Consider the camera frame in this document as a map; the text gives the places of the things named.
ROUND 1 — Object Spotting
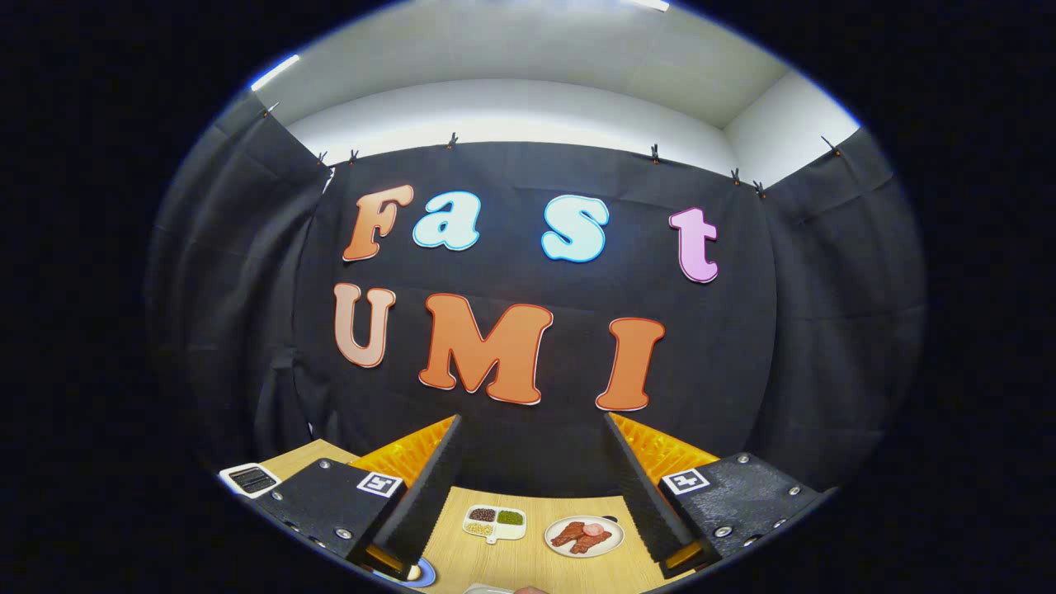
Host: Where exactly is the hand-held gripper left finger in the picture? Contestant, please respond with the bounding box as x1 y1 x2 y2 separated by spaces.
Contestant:
252 415 461 581

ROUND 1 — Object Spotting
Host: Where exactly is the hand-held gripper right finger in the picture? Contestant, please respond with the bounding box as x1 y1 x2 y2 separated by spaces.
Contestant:
602 412 836 580

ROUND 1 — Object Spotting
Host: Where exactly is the white oval plate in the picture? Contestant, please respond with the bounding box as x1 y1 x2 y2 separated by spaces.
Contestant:
544 516 626 559

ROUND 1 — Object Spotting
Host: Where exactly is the white divided dish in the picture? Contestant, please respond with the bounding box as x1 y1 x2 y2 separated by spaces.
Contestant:
461 505 528 545

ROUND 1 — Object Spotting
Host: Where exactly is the white toaster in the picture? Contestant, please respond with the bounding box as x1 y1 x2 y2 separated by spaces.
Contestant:
219 463 282 499

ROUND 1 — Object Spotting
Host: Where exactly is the black backdrop cloth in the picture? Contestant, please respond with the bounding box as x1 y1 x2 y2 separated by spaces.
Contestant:
144 91 929 504

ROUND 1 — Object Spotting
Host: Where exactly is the row of black cloth clips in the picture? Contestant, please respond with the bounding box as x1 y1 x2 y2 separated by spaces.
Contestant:
262 101 844 199

